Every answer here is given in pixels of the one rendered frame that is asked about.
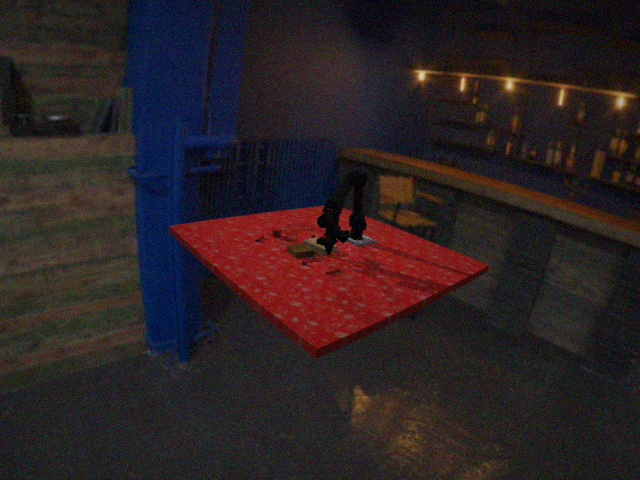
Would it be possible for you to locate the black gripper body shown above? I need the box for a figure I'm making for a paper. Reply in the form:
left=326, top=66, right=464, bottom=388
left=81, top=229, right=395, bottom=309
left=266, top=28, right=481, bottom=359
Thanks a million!
left=316, top=225, right=340, bottom=246

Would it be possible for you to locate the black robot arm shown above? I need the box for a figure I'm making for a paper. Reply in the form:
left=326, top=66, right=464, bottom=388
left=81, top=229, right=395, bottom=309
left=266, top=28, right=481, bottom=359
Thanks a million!
left=317, top=170, right=368, bottom=243

